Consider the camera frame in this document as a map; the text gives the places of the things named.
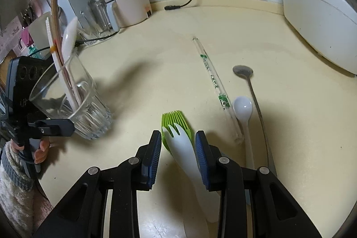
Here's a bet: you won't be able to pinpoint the white plastic spork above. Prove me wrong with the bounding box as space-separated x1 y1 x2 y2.
162 123 220 223

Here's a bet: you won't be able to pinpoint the clear drinking glass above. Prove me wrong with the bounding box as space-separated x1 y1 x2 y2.
30 50 112 140

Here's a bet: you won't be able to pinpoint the white chopsticks pair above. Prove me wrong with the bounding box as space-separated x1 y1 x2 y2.
45 17 76 112

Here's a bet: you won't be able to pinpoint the wooden handled metal fork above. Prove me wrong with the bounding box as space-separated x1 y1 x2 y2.
51 0 79 111

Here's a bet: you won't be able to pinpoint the large beige plastic spoon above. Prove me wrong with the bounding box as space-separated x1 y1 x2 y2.
62 16 78 96

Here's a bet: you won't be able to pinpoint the left hand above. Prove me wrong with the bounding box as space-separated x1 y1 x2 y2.
10 139 50 164

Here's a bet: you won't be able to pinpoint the wrapped disposable chopsticks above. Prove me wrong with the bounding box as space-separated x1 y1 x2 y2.
192 37 244 144

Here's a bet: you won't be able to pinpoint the green silicone brush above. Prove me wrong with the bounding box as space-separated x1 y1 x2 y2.
161 111 193 155

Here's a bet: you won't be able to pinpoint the small white ceramic spoon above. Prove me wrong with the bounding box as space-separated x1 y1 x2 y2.
233 96 255 169

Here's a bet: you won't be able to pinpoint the left white knit sleeve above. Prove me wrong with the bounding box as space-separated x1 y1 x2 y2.
1 140 53 237

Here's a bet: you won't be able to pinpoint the long metal spoon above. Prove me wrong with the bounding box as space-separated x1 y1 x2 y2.
232 65 276 176

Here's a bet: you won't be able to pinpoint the clear glass jar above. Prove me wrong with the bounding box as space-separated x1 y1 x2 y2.
80 0 113 41

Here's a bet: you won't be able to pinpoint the beige electric kettle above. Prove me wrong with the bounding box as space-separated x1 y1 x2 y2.
104 0 152 31

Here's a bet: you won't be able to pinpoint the white rice cooker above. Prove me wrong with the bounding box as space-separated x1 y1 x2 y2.
283 0 356 74

